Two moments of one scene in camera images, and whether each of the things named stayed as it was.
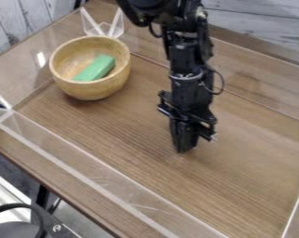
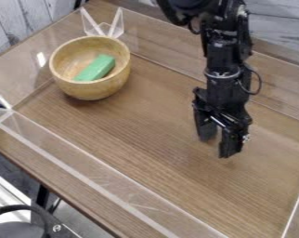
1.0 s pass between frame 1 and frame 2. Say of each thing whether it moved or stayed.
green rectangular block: stayed
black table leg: stayed
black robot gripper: moved
